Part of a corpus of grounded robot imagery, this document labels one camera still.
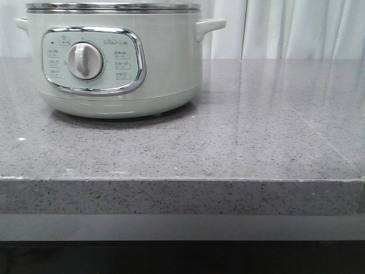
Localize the white curtain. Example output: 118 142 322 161
0 0 365 60

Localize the pale green electric pot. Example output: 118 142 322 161
15 12 226 119

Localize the glass pot lid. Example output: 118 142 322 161
25 2 201 14

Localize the beige pot dial knob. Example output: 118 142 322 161
67 42 103 80

